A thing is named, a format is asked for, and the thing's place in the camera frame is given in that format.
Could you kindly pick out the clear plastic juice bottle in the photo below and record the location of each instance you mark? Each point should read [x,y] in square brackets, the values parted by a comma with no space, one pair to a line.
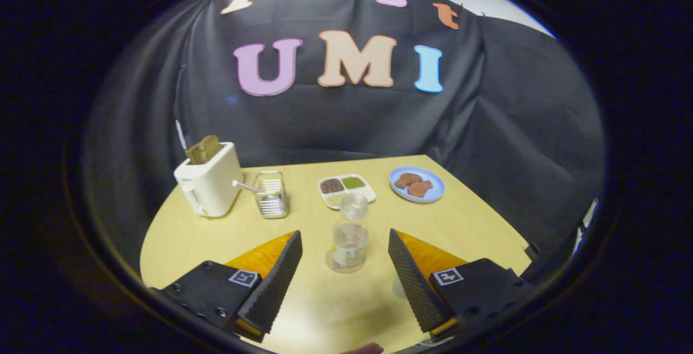
[350,240]

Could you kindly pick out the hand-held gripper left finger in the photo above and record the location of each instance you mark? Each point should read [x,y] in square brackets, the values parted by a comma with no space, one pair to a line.
[273,289]

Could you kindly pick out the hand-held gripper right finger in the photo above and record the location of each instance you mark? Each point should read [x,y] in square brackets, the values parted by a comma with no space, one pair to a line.
[414,283]

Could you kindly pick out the brown bread slice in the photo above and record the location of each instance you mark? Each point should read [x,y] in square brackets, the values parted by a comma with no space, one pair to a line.
[204,150]

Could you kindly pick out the white divided plate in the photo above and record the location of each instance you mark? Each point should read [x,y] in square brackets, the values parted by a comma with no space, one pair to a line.
[368,192]

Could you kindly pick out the green beans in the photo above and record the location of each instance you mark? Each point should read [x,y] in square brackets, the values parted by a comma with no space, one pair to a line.
[353,182]

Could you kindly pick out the ribbed clear glass cup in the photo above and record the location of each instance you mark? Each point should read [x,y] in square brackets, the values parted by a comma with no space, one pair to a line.
[272,202]

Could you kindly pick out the pink and white straw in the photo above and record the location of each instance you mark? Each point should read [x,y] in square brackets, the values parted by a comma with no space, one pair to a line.
[246,187]

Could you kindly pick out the black backdrop cloth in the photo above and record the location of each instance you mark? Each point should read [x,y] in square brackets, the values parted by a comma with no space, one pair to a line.
[352,121]

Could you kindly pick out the blue round plate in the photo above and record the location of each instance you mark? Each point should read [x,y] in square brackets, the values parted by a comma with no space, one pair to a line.
[433,178]

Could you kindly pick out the wooden table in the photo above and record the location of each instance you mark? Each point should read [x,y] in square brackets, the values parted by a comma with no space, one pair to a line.
[325,305]

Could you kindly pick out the brown beans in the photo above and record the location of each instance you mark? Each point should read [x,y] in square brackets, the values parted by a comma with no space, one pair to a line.
[331,185]

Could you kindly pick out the white toaster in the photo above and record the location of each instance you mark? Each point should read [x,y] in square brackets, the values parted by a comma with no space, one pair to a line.
[208,183]

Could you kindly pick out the pale grains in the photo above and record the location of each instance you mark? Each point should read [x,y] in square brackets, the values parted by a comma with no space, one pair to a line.
[335,200]

